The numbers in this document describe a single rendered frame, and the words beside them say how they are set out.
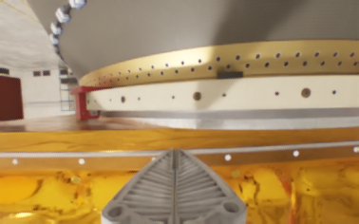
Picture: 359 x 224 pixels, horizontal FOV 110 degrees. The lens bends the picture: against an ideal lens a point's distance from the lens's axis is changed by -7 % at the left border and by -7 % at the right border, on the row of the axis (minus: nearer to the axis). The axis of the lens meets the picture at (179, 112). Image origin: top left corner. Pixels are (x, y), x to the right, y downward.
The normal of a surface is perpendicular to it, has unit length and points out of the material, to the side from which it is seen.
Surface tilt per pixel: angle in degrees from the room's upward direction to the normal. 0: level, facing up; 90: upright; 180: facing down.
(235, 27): 62
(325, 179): 122
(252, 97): 90
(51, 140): 90
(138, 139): 90
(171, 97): 90
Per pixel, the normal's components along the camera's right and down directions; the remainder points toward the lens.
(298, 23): -0.07, 0.53
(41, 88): 0.00, 0.07
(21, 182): 0.00, -0.58
